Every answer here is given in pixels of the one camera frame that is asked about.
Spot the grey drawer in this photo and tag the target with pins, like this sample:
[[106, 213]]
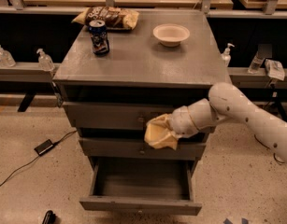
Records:
[[113, 116], [137, 149]]

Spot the dark soda can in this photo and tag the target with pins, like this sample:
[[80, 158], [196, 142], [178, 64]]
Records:
[[99, 37]]

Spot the clear pump bottle far left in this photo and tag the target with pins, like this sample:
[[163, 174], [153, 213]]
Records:
[[6, 58]]

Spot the clear pump bottle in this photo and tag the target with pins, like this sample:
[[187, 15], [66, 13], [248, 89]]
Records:
[[45, 61], [6, 58], [226, 54]]

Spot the grey top drawer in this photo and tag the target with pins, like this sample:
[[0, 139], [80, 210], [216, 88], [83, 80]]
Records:
[[113, 116]]

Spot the grey metal shelf rail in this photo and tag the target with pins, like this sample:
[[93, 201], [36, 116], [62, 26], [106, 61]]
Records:
[[24, 72]]

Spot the white paper bowl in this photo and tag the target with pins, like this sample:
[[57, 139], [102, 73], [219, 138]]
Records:
[[171, 35]]

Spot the open bottom drawer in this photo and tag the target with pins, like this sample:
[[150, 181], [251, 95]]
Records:
[[143, 186]]

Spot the clear plastic bottle right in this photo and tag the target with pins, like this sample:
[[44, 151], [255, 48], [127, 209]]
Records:
[[255, 65]]

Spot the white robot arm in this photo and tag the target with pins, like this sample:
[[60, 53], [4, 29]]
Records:
[[227, 101]]

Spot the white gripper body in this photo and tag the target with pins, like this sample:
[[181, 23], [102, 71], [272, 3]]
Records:
[[181, 121]]

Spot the yellow sponge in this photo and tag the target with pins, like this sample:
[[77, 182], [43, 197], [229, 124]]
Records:
[[159, 133]]

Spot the black object on floor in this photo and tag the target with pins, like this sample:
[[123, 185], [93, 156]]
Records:
[[49, 218]]

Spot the brown chip bag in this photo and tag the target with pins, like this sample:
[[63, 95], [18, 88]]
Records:
[[115, 18]]

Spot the clear pump bottle right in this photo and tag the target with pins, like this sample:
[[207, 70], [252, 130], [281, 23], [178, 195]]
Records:
[[226, 54]]

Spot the grey middle drawer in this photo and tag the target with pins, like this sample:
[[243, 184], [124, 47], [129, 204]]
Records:
[[137, 149]]

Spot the black power adapter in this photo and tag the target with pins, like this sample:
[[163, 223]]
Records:
[[44, 147]]

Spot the grey wooden drawer cabinet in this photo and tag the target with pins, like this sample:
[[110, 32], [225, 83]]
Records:
[[140, 70]]

